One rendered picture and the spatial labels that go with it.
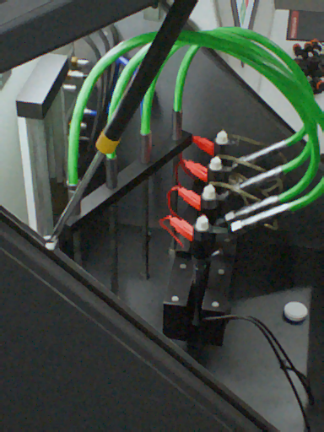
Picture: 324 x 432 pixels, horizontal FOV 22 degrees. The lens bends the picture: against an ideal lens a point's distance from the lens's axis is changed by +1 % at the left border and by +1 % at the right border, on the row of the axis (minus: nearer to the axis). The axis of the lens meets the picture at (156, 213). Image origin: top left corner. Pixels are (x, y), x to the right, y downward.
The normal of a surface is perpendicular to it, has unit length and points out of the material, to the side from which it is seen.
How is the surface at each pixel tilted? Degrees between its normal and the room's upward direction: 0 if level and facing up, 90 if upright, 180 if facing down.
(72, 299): 90
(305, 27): 0
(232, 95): 90
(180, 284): 0
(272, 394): 0
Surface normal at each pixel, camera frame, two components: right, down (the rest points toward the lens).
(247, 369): 0.01, -0.78
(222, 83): -0.18, 0.62
